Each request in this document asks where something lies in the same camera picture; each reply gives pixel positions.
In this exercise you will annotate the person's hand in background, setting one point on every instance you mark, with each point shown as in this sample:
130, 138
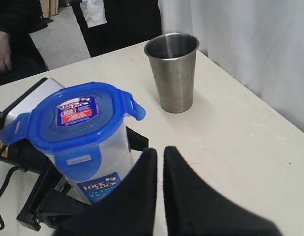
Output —
5, 52

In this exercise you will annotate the white backdrop curtain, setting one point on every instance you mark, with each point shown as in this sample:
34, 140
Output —
258, 42

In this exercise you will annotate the blue container lid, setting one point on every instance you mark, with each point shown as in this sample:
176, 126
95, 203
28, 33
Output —
71, 123

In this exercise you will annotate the clear plastic tall container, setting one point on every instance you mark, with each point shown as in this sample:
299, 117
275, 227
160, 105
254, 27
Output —
107, 167

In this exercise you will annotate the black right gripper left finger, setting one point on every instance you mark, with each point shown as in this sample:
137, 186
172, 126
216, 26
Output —
129, 210

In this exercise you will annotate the black office chair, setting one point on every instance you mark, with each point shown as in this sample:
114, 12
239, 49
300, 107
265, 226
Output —
128, 22

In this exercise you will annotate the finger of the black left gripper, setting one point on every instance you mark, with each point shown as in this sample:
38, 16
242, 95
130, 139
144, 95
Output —
136, 141

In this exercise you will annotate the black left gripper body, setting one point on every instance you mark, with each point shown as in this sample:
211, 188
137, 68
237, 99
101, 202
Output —
48, 201

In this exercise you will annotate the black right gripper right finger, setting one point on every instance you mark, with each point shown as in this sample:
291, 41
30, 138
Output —
193, 208

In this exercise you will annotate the stainless steel cup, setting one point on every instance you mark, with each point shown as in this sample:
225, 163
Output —
172, 59

